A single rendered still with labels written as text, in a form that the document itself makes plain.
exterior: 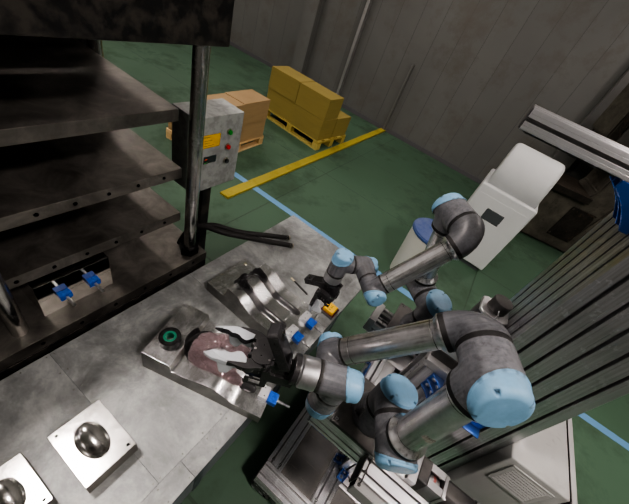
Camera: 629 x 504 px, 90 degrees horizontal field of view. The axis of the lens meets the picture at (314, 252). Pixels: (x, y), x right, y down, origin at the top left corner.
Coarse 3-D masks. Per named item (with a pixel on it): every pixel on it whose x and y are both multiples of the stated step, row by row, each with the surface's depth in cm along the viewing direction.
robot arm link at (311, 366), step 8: (304, 360) 71; (312, 360) 71; (320, 360) 72; (304, 368) 70; (312, 368) 70; (320, 368) 70; (304, 376) 69; (312, 376) 69; (296, 384) 71; (304, 384) 69; (312, 384) 69
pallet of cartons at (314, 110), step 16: (272, 80) 496; (288, 80) 480; (304, 80) 482; (272, 96) 510; (288, 96) 492; (304, 96) 474; (320, 96) 458; (336, 96) 473; (272, 112) 522; (288, 112) 506; (304, 112) 485; (320, 112) 469; (336, 112) 486; (288, 128) 515; (304, 128) 496; (320, 128) 479; (336, 128) 514; (320, 144) 500
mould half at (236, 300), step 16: (224, 272) 160; (240, 272) 163; (272, 272) 161; (208, 288) 155; (224, 288) 153; (240, 288) 147; (256, 288) 151; (224, 304) 153; (240, 304) 145; (272, 304) 152; (304, 304) 157; (256, 320) 143; (288, 320) 148
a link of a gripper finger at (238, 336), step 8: (216, 328) 73; (224, 328) 72; (232, 328) 73; (240, 328) 74; (232, 336) 73; (240, 336) 72; (248, 336) 72; (232, 344) 76; (240, 344) 75; (248, 344) 74
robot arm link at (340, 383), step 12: (324, 360) 73; (324, 372) 70; (336, 372) 71; (348, 372) 72; (360, 372) 74; (324, 384) 70; (336, 384) 70; (348, 384) 70; (360, 384) 71; (324, 396) 73; (336, 396) 71; (348, 396) 70; (360, 396) 71
